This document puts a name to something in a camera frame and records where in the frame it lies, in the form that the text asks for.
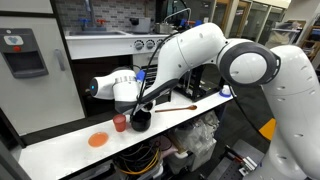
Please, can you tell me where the small white bowl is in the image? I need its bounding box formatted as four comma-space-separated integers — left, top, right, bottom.
142, 100, 157, 113

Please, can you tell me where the black cup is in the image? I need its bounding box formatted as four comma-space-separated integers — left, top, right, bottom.
130, 109, 152, 132

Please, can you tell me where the orange plastic cup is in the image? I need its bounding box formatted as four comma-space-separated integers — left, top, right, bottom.
112, 113, 127, 133

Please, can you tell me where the wooden spoon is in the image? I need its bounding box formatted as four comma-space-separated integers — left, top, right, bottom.
154, 104, 198, 114

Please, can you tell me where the clear plastic bag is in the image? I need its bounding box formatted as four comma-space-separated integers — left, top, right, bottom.
171, 110, 221, 158

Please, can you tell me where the silver toy pot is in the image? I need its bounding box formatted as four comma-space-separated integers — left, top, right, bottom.
153, 21, 175, 35

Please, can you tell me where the grey toy appliance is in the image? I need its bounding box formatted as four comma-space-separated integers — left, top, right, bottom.
128, 17, 152, 35

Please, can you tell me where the orange round disc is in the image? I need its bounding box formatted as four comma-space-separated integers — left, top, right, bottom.
87, 131, 110, 148

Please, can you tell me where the white plastic container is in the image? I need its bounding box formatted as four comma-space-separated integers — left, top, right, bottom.
166, 138, 218, 175

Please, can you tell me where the toy sink faucet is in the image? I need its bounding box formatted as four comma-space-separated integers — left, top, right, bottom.
77, 0, 108, 33

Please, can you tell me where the white toy play kitchen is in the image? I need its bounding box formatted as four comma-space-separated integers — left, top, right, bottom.
0, 0, 184, 149

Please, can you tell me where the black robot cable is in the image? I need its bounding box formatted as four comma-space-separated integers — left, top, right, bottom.
129, 31, 181, 118

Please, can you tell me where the yellow cable bundle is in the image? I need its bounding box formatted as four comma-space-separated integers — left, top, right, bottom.
113, 143, 162, 176

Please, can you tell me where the grey metal base plate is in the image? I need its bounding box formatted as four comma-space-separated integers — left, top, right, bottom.
206, 139, 267, 180

